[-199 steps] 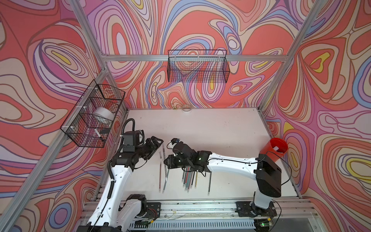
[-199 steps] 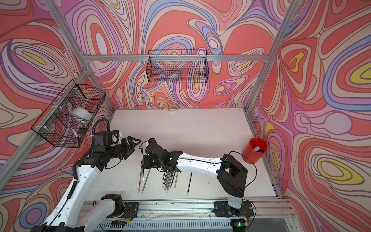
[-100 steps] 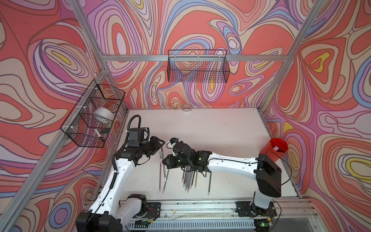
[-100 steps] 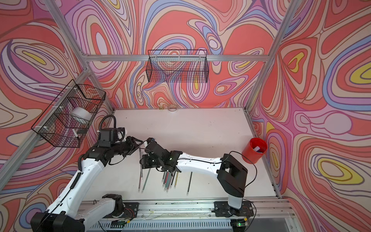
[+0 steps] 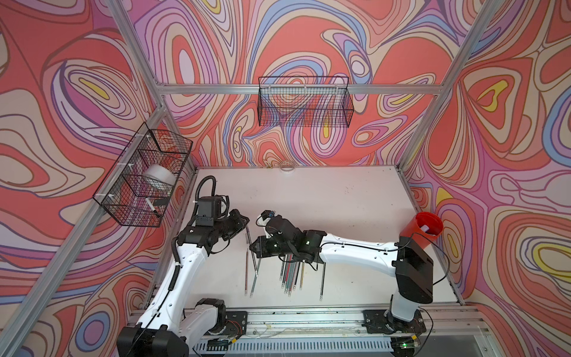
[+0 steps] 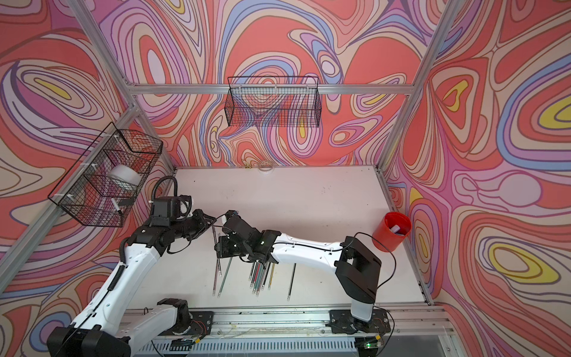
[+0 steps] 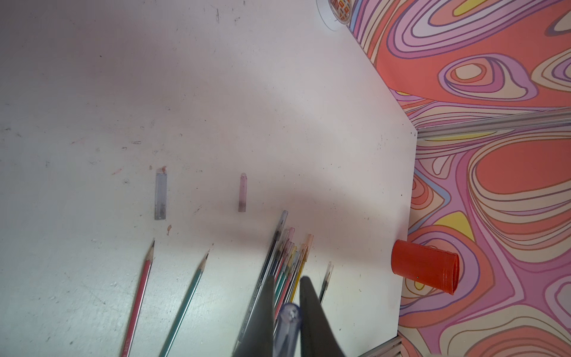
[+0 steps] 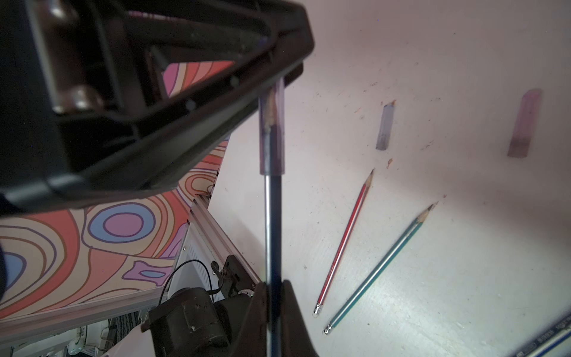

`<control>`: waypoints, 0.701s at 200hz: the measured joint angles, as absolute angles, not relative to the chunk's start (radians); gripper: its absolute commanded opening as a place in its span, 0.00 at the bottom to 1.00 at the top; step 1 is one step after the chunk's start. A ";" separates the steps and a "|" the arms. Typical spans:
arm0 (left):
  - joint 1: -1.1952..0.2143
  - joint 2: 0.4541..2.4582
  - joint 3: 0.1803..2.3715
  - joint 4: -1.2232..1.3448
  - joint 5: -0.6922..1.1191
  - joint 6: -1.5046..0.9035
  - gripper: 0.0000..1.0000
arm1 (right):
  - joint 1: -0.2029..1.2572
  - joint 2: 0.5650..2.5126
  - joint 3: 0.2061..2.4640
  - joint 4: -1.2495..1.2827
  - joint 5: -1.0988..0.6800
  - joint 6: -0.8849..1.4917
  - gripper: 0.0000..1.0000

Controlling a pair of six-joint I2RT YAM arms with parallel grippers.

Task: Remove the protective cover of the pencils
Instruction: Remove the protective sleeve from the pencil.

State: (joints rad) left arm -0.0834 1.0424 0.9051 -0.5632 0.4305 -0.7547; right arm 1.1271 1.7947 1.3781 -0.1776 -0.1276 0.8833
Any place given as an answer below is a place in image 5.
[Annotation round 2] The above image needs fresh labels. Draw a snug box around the back wall wire basket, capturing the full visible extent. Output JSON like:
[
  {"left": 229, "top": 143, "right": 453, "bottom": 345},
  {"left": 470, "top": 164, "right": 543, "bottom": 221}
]
[{"left": 257, "top": 74, "right": 355, "bottom": 128}]

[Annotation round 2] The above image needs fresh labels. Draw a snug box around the red plastic cup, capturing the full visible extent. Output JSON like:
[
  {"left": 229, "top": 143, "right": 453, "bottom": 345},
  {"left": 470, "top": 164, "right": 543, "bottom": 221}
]
[{"left": 400, "top": 212, "right": 444, "bottom": 249}]

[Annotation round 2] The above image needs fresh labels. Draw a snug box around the white marker in basket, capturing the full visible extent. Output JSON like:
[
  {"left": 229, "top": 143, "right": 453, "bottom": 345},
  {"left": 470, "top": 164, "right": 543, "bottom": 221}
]
[{"left": 145, "top": 198, "right": 161, "bottom": 218}]

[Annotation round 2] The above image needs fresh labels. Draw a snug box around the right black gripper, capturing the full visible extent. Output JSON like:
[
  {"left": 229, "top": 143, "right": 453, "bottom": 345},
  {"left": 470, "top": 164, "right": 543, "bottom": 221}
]
[{"left": 247, "top": 236, "right": 294, "bottom": 260}]

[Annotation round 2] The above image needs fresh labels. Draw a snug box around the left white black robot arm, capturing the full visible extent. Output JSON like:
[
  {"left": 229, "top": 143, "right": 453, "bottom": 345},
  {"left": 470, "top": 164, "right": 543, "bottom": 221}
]
[{"left": 116, "top": 176, "right": 249, "bottom": 356}]

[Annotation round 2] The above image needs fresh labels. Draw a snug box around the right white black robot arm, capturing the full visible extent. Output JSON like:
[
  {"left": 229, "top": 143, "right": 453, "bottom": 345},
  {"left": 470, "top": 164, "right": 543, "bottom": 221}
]
[{"left": 249, "top": 210, "right": 435, "bottom": 323}]

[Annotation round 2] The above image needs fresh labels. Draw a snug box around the green pencil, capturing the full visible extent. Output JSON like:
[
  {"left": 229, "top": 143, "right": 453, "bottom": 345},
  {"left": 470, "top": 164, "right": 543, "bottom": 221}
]
[{"left": 249, "top": 259, "right": 261, "bottom": 298}]

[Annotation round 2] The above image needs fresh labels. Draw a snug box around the black pencil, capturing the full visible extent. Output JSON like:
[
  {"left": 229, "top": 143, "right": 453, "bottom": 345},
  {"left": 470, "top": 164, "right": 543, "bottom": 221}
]
[{"left": 320, "top": 263, "right": 327, "bottom": 301}]

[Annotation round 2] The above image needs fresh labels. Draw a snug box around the white tape roll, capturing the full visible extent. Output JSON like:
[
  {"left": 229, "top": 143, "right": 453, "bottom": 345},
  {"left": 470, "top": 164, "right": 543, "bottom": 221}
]
[{"left": 143, "top": 164, "right": 176, "bottom": 186}]

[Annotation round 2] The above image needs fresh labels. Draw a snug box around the bundle of coloured pencils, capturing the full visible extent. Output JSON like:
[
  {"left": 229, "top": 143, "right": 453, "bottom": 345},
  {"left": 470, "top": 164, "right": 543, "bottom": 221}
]
[{"left": 280, "top": 254, "right": 300, "bottom": 296}]

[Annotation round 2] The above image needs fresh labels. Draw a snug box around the wall wire basket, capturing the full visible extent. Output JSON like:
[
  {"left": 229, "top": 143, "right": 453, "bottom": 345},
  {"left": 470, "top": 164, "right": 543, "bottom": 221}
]
[
  {"left": 93, "top": 123, "right": 193, "bottom": 228},
  {"left": 257, "top": 74, "right": 355, "bottom": 128}
]

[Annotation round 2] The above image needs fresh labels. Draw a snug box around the left wall wire basket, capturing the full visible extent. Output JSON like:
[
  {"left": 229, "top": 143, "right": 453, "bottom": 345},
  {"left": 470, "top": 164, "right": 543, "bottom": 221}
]
[{"left": 93, "top": 123, "right": 193, "bottom": 228}]

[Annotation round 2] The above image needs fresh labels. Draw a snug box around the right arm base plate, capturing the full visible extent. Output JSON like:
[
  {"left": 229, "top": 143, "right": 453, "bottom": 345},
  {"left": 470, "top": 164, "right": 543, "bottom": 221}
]
[{"left": 362, "top": 309, "right": 427, "bottom": 335}]

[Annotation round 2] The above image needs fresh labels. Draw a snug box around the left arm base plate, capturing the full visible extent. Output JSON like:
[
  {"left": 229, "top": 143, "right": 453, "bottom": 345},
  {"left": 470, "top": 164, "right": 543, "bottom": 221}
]
[{"left": 205, "top": 310, "right": 248, "bottom": 339}]

